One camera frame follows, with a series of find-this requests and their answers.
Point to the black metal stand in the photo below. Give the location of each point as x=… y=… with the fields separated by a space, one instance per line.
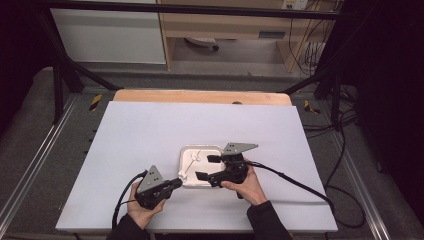
x=328 y=83
x=66 y=73

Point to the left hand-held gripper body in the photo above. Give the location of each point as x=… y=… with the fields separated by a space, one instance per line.
x=151 y=191

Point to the thin wooden skewer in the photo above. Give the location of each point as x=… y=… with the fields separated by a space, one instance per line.
x=191 y=165

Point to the white chair base with caster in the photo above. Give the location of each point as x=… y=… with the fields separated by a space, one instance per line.
x=201 y=41

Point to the yellow black striped tape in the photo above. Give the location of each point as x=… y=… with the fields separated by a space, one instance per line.
x=95 y=101
x=310 y=107

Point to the white marshmallow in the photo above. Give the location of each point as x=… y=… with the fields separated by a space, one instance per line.
x=182 y=174
x=195 y=157

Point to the person's left hand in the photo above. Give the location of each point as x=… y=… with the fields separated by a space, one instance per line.
x=141 y=215

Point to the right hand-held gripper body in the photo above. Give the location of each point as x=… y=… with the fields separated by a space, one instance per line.
x=233 y=166

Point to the wooden desk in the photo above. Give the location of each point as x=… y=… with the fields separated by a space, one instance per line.
x=230 y=25

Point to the aluminium rail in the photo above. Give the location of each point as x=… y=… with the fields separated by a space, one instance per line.
x=360 y=186
x=36 y=166

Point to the person's right hand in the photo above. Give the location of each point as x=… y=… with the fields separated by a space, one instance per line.
x=248 y=188

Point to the white cabinet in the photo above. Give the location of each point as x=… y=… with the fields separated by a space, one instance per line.
x=110 y=36

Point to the white rectangular tray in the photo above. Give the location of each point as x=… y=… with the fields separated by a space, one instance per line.
x=190 y=166

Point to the light wooden table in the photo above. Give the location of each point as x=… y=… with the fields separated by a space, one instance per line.
x=200 y=96

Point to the black metal frame bar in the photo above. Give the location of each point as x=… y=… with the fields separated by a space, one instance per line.
x=200 y=9

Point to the white wall socket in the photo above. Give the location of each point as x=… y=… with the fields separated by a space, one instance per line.
x=295 y=4

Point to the black curtain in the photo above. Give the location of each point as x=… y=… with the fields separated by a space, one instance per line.
x=390 y=83
x=16 y=50

